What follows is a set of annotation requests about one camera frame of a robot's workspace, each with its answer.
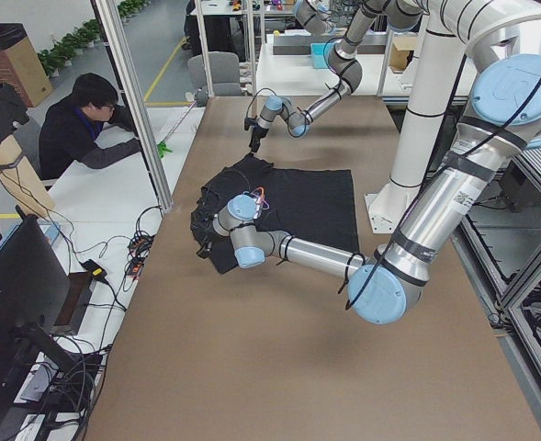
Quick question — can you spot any black t-shirt with logo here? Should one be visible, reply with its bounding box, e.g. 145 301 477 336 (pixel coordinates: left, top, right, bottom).
190 154 360 274

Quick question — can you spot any brown cardboard box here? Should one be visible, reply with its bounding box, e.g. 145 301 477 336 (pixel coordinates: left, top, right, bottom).
0 23 53 107

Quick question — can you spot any aluminium frame post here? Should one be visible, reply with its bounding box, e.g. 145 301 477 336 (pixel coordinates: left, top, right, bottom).
90 0 173 213

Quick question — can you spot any grey office chair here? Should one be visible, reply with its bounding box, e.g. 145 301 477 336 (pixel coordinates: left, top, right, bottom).
187 51 242 101

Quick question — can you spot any seated person in black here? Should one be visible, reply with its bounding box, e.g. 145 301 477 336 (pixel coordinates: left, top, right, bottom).
39 73 141 180

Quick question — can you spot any black Huawei monitor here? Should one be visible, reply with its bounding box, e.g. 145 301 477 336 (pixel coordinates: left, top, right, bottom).
0 216 70 424

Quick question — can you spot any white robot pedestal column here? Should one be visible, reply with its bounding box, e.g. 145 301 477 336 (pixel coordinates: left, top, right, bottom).
367 11 465 234

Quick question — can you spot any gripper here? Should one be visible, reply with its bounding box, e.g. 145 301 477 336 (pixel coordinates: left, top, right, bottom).
244 117 268 146

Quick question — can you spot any blue plastic bin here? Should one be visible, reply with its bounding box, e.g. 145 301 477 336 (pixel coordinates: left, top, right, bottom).
310 41 335 69

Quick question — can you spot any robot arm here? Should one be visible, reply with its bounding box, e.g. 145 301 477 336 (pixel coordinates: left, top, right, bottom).
244 0 423 153
209 1 541 324

